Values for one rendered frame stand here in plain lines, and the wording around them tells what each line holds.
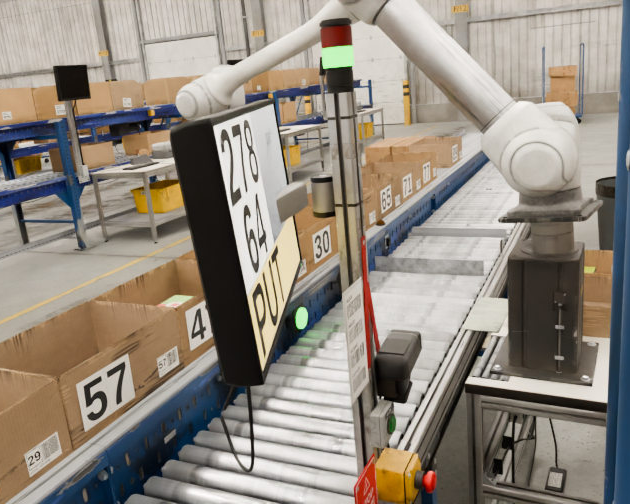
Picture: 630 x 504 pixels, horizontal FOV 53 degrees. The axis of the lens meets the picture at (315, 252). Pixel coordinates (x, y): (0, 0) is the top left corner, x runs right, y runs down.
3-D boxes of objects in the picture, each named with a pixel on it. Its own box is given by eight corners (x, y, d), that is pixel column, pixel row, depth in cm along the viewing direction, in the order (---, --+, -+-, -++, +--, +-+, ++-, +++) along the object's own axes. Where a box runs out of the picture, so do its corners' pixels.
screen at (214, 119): (305, 589, 78) (210, 117, 63) (174, 599, 80) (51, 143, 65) (326, 397, 124) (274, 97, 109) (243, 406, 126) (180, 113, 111)
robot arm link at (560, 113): (583, 180, 169) (579, 96, 164) (582, 192, 153) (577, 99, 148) (520, 185, 176) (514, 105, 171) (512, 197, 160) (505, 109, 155)
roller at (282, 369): (433, 404, 170) (432, 387, 169) (264, 381, 192) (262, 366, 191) (437, 395, 175) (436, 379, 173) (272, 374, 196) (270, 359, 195)
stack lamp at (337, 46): (347, 65, 98) (344, 25, 97) (318, 68, 100) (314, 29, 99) (358, 65, 103) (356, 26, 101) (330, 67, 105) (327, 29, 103)
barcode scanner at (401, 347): (426, 371, 126) (422, 325, 122) (410, 408, 116) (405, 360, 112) (395, 367, 129) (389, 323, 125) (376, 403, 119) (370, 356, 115)
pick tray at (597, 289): (652, 342, 183) (654, 310, 180) (514, 330, 199) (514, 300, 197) (649, 307, 207) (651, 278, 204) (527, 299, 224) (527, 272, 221)
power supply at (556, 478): (562, 500, 232) (562, 492, 231) (544, 496, 235) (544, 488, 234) (566, 476, 244) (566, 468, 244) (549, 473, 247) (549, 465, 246)
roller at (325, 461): (388, 492, 136) (387, 472, 135) (190, 453, 158) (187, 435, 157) (395, 479, 141) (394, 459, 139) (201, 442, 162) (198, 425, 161)
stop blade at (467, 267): (484, 281, 255) (483, 260, 252) (376, 276, 274) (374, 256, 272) (484, 281, 255) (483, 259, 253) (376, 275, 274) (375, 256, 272)
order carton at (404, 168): (402, 205, 333) (400, 173, 328) (350, 205, 345) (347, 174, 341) (422, 190, 367) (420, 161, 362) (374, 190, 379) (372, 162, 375)
